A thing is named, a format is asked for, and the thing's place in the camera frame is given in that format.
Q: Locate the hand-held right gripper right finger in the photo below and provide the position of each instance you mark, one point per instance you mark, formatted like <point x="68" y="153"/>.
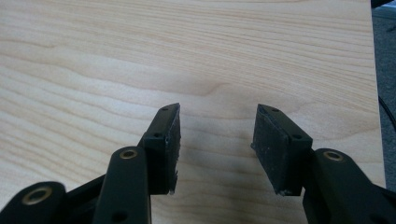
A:
<point x="280" y="155"/>

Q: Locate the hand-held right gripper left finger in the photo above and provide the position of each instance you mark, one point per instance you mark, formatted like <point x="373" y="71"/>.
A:
<point x="163" y="155"/>

